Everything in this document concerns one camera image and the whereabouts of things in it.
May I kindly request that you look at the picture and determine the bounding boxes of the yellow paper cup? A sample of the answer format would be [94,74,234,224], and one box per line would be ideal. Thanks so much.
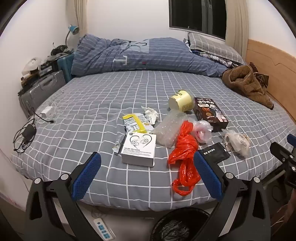
[168,89,194,113]

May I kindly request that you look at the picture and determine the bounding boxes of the black gadget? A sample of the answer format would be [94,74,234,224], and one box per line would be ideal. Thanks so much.
[51,43,70,56]

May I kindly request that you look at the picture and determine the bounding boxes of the black power adapter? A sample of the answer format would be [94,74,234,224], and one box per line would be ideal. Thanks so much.
[23,124,37,142]

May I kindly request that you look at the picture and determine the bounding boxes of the dark snack box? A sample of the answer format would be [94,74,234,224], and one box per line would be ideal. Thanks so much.
[193,97,229,132]

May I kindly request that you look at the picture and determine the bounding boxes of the brown fleece garment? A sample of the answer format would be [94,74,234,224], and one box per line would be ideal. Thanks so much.
[221,65,275,110]

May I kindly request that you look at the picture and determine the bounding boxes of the white power strip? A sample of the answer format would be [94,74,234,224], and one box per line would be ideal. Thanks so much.
[93,217,116,240]

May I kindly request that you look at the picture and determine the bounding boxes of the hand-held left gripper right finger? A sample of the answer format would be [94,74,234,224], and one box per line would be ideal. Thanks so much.
[194,151,271,241]

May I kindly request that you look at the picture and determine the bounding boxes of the white round object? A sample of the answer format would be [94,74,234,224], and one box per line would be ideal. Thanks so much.
[23,57,42,75]

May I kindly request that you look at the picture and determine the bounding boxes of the grey checked bed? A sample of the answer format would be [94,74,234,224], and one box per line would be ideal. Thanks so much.
[10,70,296,211]

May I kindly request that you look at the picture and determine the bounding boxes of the white tissue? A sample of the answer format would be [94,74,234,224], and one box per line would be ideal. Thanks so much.
[141,106,160,123]

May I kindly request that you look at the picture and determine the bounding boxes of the white face mask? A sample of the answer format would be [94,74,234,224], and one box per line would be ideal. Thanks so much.
[224,130,251,158]

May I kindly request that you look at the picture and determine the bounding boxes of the beige curtain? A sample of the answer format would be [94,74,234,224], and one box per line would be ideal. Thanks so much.
[225,0,249,58]
[66,0,88,40]

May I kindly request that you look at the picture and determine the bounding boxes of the teal suitcase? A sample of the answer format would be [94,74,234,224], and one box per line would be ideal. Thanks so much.
[57,53,75,84]

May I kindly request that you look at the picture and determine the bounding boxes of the dark patterned cloth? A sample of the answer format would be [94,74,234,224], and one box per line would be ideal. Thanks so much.
[191,49,237,69]

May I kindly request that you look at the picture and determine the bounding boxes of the white charger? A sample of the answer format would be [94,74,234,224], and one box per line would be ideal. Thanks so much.
[40,106,55,118]

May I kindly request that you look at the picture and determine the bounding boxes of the white earphone box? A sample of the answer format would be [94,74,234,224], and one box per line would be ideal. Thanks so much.
[121,132,157,167]

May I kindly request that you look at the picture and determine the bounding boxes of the wooden headboard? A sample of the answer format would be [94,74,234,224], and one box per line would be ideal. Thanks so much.
[245,38,296,112]

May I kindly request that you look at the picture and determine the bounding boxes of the black sachet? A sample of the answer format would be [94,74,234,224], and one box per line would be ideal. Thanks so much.
[198,142,231,164]

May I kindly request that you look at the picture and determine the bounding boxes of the grey suitcase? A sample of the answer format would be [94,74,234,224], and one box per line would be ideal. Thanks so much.
[18,70,66,118]

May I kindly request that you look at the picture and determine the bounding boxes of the blue striped duvet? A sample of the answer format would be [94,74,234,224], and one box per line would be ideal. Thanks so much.
[70,34,232,78]

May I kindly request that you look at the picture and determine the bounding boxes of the blue desk lamp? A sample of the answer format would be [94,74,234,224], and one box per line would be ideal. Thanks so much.
[65,25,80,48]

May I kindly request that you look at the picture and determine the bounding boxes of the brown diamond pattern cloth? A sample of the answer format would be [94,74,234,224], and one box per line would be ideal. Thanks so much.
[250,62,270,88]

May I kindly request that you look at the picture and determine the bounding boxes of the clear bubble wrap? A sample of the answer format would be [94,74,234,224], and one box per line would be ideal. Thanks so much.
[150,110,193,147]

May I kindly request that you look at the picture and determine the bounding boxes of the small clear wrapper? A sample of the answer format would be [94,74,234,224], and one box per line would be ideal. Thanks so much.
[112,134,126,154]

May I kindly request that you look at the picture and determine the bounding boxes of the black trash bin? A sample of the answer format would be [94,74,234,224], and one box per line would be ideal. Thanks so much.
[149,207,212,241]

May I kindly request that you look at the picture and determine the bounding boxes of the clear bag with red print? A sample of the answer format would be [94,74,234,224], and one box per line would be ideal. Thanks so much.
[192,120,213,144]

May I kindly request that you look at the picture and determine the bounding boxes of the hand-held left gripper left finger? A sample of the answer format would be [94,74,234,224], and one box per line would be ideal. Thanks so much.
[24,152,102,241]

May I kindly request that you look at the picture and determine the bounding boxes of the orange plastic bag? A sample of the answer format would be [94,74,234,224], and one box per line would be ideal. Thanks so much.
[168,120,201,196]

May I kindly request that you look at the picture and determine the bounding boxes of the yellow packet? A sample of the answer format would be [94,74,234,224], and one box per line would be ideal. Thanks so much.
[122,113,154,133]

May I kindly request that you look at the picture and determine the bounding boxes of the grey checked pillow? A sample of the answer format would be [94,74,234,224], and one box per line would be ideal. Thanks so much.
[187,32,245,65]

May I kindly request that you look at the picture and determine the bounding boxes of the black charger with cable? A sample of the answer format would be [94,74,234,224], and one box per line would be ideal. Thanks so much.
[13,109,56,153]

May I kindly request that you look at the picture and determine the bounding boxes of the dark window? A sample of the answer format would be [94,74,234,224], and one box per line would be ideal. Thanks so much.
[169,0,227,40]

